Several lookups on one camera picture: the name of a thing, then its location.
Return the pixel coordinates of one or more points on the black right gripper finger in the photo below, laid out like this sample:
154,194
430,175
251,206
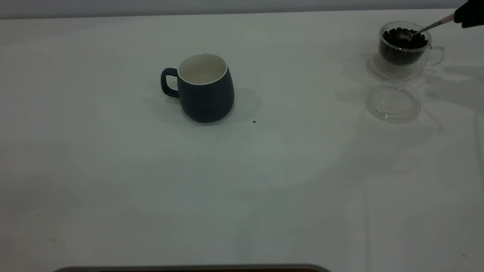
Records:
475,7

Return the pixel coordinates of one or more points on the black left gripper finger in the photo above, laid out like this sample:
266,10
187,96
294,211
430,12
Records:
472,21

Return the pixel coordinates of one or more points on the dark blue-grey ceramic mug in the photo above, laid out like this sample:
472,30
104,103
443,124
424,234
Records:
208,100

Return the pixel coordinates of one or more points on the pile of coffee beans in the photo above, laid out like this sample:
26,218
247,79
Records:
401,51

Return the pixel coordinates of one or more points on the clear round glass lid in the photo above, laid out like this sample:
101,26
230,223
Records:
393,104

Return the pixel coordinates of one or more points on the clear double-wall glass cup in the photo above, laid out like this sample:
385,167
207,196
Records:
401,71

